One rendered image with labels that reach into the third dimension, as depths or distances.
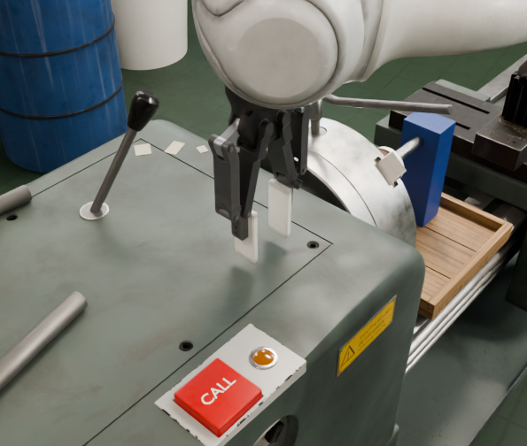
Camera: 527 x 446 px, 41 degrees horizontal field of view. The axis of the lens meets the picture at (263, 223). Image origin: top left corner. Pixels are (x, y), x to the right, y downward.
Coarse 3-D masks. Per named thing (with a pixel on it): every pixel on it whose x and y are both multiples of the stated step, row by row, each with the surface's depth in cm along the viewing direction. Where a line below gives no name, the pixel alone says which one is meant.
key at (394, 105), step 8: (328, 96) 100; (336, 96) 100; (336, 104) 100; (344, 104) 98; (352, 104) 97; (360, 104) 96; (368, 104) 95; (376, 104) 93; (384, 104) 92; (392, 104) 91; (400, 104) 90; (408, 104) 89; (416, 104) 88; (424, 104) 88; (432, 104) 87; (440, 104) 86; (448, 104) 85; (424, 112) 88; (432, 112) 87; (440, 112) 86; (448, 112) 85
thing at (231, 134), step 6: (234, 126) 68; (228, 132) 68; (234, 132) 68; (216, 138) 68; (222, 138) 67; (228, 138) 67; (234, 138) 68; (216, 144) 67; (216, 150) 68; (222, 156) 68
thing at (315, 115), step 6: (318, 102) 103; (312, 108) 103; (318, 108) 103; (312, 114) 104; (318, 114) 104; (312, 120) 105; (318, 120) 105; (312, 126) 106; (318, 126) 105; (312, 132) 106; (318, 132) 106
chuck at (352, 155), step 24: (312, 144) 104; (336, 144) 104; (360, 144) 105; (336, 168) 101; (360, 168) 102; (360, 192) 101; (384, 192) 103; (384, 216) 102; (408, 216) 106; (408, 240) 107
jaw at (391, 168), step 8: (392, 152) 109; (376, 160) 105; (384, 160) 106; (392, 160) 109; (376, 168) 105; (384, 168) 105; (392, 168) 108; (400, 168) 109; (384, 176) 105; (392, 176) 106; (392, 184) 105
